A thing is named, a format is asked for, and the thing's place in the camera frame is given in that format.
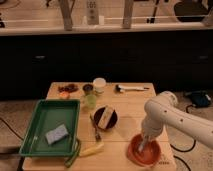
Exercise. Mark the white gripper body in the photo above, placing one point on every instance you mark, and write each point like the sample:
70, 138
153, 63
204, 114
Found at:
151, 128

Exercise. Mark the blue-grey towel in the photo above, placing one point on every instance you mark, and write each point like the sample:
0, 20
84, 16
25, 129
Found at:
143, 143

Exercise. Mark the red bowl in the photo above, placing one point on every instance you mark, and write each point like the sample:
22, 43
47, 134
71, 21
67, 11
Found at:
148, 157

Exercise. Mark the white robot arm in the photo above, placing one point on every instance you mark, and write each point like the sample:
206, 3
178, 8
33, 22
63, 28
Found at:
161, 110

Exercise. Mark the cream block in bowl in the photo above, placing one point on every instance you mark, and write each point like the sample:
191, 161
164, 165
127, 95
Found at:
105, 118

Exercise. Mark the dark brown bowl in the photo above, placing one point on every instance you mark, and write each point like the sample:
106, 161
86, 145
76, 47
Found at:
112, 121

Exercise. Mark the white cup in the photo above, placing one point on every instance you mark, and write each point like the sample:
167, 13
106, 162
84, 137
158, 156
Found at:
99, 84

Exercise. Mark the green translucent cup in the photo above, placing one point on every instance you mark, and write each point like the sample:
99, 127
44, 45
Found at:
90, 101

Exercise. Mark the small dark cup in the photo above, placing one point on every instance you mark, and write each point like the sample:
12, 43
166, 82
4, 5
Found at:
88, 88

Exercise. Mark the dark red food pieces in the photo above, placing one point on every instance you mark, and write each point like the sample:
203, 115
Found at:
68, 88

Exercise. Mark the small orange object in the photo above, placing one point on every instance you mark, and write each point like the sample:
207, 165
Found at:
64, 95

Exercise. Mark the blue sponge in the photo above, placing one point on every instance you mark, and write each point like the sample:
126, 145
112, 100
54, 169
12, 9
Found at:
56, 134

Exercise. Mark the green plastic tray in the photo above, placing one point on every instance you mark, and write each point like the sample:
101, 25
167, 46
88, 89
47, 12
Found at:
48, 115

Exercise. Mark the white remote on shelf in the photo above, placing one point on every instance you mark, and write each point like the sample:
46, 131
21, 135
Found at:
92, 12

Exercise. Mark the white handled brush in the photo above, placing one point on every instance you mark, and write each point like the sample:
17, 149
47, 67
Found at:
122, 88

